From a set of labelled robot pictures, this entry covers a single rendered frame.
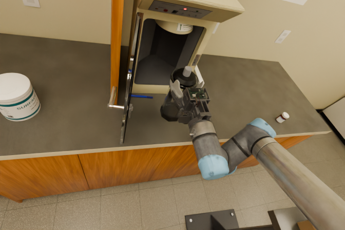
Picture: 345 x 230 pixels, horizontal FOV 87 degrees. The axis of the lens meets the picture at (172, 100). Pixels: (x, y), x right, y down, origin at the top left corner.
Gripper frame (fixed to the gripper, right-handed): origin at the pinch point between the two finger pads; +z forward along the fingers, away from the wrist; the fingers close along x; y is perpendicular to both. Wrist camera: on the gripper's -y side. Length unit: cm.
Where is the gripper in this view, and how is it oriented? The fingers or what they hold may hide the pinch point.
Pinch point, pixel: (183, 82)
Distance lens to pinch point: 69.8
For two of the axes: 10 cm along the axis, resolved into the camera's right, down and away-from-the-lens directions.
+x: -9.5, -0.1, -3.3
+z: -1.9, -7.9, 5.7
